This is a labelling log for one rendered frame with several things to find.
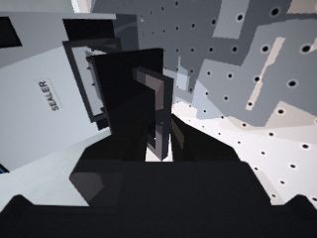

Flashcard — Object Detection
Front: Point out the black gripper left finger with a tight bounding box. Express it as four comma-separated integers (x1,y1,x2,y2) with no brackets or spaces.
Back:
79,114,149,162

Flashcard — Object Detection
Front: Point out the grey rectangular base plate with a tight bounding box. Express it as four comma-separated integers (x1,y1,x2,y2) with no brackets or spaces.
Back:
77,0,317,209

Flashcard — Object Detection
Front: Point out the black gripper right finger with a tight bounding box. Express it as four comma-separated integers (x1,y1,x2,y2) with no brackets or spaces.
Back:
170,113,240,162

